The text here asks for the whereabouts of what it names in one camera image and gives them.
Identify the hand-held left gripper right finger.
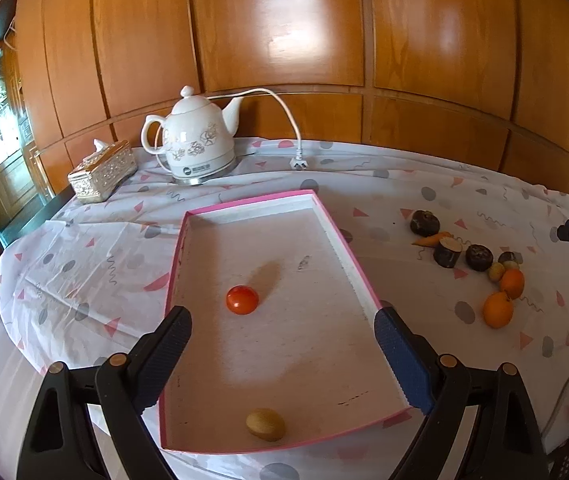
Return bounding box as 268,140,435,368
374,307,550,480

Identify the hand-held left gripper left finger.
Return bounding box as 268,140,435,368
17,306,192,480

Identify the orange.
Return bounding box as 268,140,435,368
483,291,514,330
499,268,525,300

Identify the large eggplant piece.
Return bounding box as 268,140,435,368
433,238,464,269

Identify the pink cardboard tray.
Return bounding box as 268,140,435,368
158,189,413,456

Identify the red tomato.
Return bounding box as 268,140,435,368
226,285,259,316

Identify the small orange carrot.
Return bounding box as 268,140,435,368
411,231,454,248

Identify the brown kiwi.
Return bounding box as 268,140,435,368
245,408,286,442

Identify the silver kettle base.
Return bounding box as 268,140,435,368
168,160,238,187

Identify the silver embossed tissue box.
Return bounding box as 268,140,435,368
67,138,138,204

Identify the white floral ceramic kettle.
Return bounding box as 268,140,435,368
141,85,245,181

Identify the wooden glass door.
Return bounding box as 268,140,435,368
0,45,45,241

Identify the white ceramic electric kettle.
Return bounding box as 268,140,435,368
153,87,320,171

